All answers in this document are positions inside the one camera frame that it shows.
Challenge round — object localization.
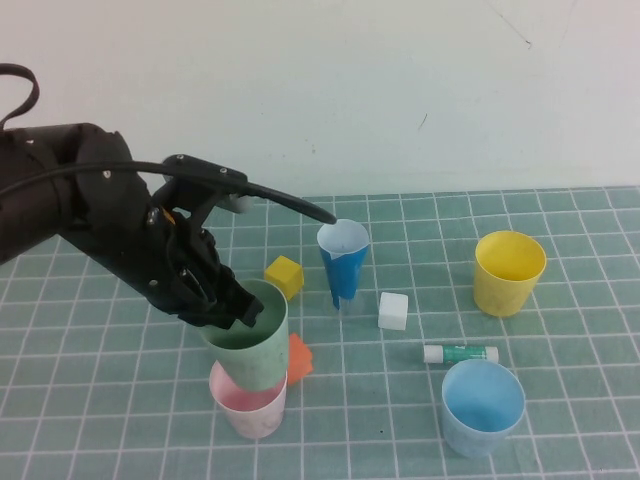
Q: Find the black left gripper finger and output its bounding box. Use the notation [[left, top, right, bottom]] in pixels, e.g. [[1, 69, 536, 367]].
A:
[[227, 282, 265, 329], [179, 305, 236, 332]]

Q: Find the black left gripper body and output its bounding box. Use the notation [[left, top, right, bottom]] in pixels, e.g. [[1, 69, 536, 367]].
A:
[[143, 180, 242, 315]]

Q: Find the green plastic cup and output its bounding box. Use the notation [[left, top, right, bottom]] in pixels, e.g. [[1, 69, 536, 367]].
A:
[[199, 278, 291, 392]]

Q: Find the yellow plastic cup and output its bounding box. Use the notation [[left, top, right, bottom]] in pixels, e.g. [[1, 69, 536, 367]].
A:
[[473, 230, 547, 319]]

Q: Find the light blue plastic cup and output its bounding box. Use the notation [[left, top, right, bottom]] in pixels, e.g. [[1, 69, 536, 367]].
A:
[[440, 359, 526, 459]]

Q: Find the large yellow cube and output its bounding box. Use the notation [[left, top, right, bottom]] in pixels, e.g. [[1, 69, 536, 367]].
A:
[[263, 255, 305, 302]]

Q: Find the orange cube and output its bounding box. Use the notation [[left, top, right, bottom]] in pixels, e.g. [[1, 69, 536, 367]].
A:
[[286, 333, 315, 387]]

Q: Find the blue paper cone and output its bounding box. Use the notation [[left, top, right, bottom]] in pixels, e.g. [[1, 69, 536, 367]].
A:
[[316, 219, 371, 311]]

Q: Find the white cube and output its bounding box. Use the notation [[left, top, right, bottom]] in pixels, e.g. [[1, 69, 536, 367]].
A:
[[377, 291, 409, 332]]

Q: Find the green white glue stick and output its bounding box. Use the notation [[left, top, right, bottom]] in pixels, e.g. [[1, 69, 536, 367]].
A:
[[423, 343, 499, 365]]

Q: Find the green grid tablecloth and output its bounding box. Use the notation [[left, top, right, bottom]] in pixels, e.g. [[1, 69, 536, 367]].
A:
[[0, 187, 640, 480]]

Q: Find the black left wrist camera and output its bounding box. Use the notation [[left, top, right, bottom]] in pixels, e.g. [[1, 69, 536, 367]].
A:
[[162, 153, 254, 214]]

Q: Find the black left camera cable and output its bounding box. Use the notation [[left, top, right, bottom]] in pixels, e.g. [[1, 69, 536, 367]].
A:
[[0, 160, 337, 225]]

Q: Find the black flat strap loop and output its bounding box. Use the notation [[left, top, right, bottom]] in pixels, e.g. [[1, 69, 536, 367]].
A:
[[0, 63, 41, 132]]

